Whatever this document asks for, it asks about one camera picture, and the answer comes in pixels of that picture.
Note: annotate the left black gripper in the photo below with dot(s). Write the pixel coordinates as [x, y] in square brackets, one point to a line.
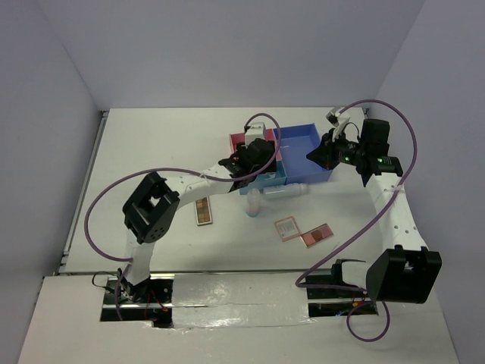
[240, 149]

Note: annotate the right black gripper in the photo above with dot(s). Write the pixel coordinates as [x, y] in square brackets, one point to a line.
[324, 155]

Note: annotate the long brown eyeshadow palette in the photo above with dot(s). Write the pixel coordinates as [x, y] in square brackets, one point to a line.
[203, 212]

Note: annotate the pink compact label up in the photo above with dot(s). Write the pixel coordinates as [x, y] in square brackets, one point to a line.
[287, 228]

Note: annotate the pink blush palette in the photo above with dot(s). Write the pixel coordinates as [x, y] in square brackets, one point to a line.
[316, 235]

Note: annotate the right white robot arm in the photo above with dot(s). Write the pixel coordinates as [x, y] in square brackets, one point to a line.
[406, 270]

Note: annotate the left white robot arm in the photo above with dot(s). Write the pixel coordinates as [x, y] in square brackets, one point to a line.
[150, 210]

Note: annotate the pink blue purple organizer tray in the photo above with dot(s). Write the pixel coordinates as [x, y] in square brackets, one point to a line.
[292, 164]

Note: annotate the upright white pastel bottle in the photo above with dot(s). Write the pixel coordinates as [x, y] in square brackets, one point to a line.
[253, 203]

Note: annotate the lying white spray bottle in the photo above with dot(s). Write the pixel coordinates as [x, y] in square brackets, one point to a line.
[285, 191]

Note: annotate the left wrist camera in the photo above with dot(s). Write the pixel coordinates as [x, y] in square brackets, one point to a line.
[253, 132]

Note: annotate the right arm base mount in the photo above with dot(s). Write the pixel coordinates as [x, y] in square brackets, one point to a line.
[328, 302]

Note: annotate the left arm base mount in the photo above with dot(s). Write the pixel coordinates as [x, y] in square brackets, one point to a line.
[153, 306]

